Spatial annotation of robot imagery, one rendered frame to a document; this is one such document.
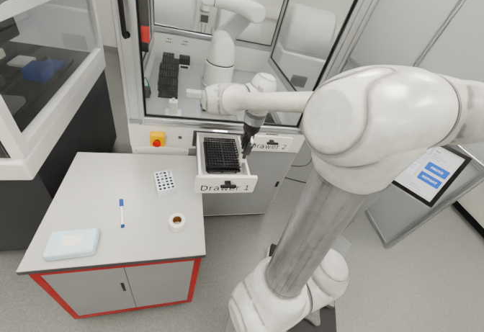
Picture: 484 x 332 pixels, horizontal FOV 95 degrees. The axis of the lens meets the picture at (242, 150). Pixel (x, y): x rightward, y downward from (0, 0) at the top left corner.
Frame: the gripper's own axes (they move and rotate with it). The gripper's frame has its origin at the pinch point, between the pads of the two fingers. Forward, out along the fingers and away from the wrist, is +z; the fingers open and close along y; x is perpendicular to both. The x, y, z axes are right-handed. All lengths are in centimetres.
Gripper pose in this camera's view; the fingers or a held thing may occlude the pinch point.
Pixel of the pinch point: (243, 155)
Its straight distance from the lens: 108.3
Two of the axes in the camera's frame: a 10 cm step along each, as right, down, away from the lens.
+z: -2.1, 7.3, 6.4
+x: -9.6, -0.4, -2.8
